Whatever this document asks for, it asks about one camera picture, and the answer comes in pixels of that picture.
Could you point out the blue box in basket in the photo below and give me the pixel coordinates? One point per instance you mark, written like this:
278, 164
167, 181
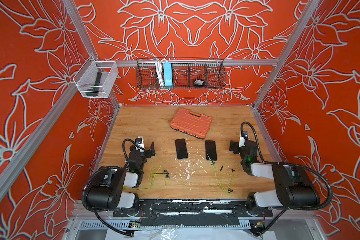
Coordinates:
168, 77

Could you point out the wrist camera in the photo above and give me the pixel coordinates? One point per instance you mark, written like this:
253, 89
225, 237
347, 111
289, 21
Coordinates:
140, 142
242, 141

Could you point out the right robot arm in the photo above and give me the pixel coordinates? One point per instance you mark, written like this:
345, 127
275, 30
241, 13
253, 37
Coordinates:
294, 189

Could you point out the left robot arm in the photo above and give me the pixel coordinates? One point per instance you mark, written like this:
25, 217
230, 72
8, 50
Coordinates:
104, 191

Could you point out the orange tool case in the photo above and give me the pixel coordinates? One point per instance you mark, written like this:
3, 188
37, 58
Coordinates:
191, 123

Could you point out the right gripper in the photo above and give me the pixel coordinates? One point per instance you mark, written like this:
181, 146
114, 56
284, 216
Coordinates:
236, 146

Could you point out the black wire basket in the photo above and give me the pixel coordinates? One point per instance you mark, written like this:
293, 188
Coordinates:
150, 73

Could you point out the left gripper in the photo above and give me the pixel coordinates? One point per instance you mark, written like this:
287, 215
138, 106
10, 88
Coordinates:
148, 151

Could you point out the yellow earphones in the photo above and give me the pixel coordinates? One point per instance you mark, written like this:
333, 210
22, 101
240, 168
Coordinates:
220, 176
158, 178

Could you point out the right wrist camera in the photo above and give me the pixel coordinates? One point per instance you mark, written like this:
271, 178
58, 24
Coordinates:
242, 141

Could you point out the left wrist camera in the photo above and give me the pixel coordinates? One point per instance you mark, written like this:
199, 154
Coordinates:
140, 142

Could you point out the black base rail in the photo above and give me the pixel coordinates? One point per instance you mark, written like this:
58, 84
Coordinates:
195, 213

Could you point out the black flashlight in bin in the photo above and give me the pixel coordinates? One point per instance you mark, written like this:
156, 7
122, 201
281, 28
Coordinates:
94, 90

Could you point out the black phone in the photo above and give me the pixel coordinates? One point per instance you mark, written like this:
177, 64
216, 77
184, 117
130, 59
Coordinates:
211, 150
181, 149

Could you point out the clear plastic bin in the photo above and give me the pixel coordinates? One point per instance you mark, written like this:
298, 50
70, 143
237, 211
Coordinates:
86, 76

